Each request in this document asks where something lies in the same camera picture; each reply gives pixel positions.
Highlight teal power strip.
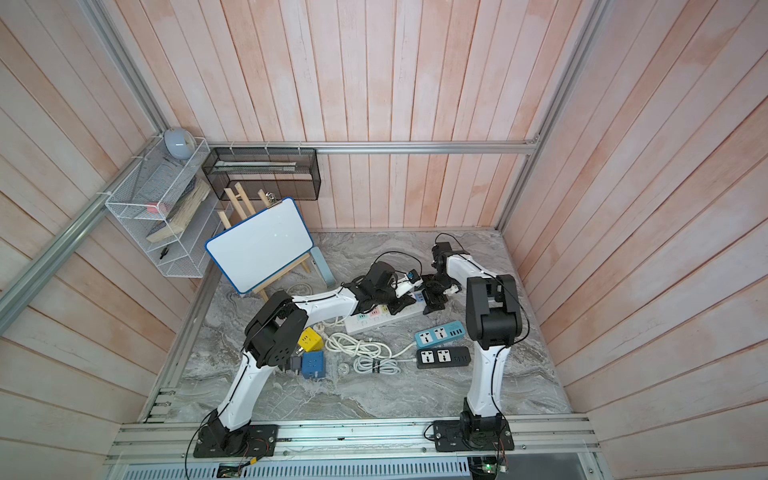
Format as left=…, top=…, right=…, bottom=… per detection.
left=414, top=321, right=465, bottom=349

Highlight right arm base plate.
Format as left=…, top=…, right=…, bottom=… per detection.
left=431, top=416, right=515, bottom=453

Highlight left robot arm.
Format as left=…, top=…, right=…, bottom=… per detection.
left=207, top=261, right=422, bottom=444

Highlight white power strip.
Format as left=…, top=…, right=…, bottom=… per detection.
left=343, top=295, right=426, bottom=335

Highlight whiteboard with blue frame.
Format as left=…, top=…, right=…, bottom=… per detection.
left=205, top=197, right=314, bottom=294

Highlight white wire shelf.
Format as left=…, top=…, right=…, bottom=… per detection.
left=106, top=137, right=221, bottom=279

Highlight blue cube socket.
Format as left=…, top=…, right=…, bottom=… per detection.
left=301, top=351, right=326, bottom=380

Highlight white bundled cable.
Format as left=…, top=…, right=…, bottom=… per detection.
left=338, top=353, right=418, bottom=376

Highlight black power strip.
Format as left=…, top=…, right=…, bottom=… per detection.
left=416, top=346, right=471, bottom=369

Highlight white coiled cable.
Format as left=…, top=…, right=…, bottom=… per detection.
left=323, top=320, right=418, bottom=361

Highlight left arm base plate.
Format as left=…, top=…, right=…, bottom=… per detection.
left=193, top=422, right=279, bottom=459

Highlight yellow cube socket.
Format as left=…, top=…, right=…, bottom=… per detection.
left=297, top=327, right=325, bottom=353

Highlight wooden block on shelf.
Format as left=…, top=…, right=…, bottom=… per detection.
left=146, top=177, right=211, bottom=244

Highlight wooden easel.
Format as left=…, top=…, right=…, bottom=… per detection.
left=205, top=183, right=314, bottom=300

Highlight black mesh basket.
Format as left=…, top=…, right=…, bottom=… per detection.
left=202, top=146, right=322, bottom=201

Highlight grey round speaker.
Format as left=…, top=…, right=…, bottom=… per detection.
left=163, top=128, right=197, bottom=161

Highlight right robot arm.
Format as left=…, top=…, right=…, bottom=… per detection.
left=422, top=242, right=524, bottom=420

